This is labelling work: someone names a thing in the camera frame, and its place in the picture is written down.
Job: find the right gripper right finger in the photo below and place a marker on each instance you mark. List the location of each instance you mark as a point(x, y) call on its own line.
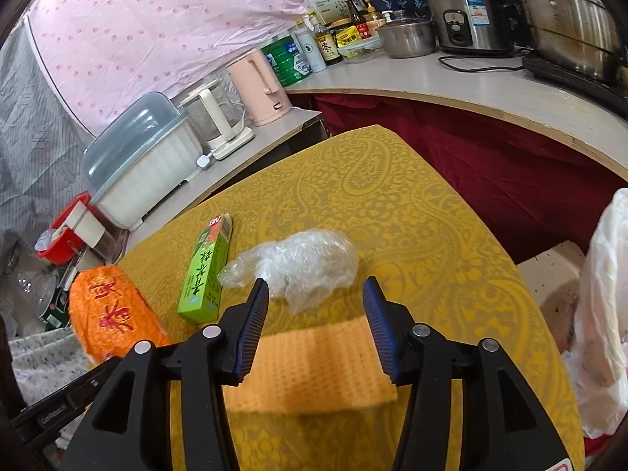
point(504, 424)

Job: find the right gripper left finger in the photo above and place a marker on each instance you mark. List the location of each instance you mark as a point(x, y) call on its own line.
point(127, 426)

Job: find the orange printed plastic bag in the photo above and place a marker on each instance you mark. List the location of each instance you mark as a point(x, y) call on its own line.
point(109, 315)

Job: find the green toothpaste box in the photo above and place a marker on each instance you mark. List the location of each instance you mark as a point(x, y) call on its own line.
point(200, 296)

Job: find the clear plastic bag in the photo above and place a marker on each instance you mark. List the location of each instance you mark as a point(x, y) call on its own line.
point(303, 269)

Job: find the white lined trash bin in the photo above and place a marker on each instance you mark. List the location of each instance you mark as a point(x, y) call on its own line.
point(597, 359)

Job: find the floral white cloth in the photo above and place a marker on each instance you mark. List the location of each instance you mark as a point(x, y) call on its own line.
point(45, 362)

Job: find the glass jar dark label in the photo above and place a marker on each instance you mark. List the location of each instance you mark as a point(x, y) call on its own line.
point(48, 300)

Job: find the yellow paisley tablecloth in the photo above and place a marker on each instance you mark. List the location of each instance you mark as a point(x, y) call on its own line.
point(414, 233)

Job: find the red plastic basin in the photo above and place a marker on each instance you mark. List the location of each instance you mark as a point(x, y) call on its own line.
point(67, 244)

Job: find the white cup stack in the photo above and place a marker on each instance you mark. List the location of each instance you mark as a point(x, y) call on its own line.
point(85, 225)

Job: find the dark red counter skirt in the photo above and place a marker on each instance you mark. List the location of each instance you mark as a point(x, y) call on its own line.
point(530, 191)

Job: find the white dish rack with lid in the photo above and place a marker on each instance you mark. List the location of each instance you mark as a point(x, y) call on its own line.
point(142, 156)

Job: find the white glass electric kettle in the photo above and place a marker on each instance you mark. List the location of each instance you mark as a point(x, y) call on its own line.
point(220, 124)

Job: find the black induction cooktop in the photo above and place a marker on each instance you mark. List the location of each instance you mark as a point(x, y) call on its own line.
point(605, 94)

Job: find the pink electric kettle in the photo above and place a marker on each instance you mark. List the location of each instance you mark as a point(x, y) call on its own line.
point(263, 96)

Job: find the pink dotted curtain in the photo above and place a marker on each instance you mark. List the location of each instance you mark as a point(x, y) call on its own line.
point(102, 55)

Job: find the clear food container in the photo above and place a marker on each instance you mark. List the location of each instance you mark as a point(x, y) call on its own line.
point(361, 51)

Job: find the small steel pot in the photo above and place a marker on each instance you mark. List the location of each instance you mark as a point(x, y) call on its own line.
point(408, 37)

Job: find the green tin can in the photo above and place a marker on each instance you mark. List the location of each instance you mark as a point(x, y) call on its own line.
point(286, 60)

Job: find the large steel steamer pot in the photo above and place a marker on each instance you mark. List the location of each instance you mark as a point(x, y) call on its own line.
point(579, 35)

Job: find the steel rice cooker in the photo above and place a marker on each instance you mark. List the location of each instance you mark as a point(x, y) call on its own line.
point(472, 27)

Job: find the yellow label jar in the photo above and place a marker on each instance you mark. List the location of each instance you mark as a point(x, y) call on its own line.
point(345, 32)

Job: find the white bottle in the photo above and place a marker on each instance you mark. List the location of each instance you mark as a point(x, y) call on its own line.
point(308, 46)

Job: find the dark soy sauce bottle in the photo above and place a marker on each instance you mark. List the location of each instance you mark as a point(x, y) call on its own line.
point(325, 42)

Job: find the white box on shelf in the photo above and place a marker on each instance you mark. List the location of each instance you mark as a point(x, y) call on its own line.
point(328, 11)

